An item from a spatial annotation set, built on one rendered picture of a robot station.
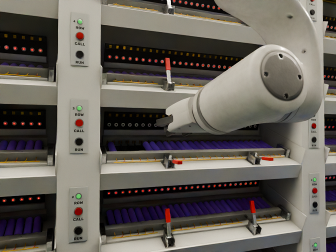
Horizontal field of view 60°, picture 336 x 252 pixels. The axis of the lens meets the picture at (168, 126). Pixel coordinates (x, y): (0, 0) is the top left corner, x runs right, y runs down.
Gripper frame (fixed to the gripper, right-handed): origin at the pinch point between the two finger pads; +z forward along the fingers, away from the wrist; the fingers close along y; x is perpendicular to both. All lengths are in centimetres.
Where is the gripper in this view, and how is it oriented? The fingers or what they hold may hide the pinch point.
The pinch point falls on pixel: (178, 127)
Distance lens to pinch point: 62.2
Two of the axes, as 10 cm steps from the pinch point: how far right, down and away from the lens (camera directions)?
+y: -9.4, 0.0, -3.5
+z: -3.4, 1.9, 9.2
